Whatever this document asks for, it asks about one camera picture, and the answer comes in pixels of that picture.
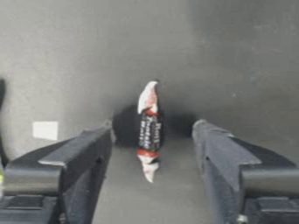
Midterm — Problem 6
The green white candy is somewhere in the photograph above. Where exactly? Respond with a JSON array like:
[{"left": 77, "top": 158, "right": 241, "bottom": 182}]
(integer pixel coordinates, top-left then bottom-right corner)
[{"left": 0, "top": 167, "right": 5, "bottom": 195}]

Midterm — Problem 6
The black white red candy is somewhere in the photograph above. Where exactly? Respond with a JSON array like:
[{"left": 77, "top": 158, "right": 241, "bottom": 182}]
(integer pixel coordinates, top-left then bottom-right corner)
[{"left": 135, "top": 80, "right": 164, "bottom": 185}]

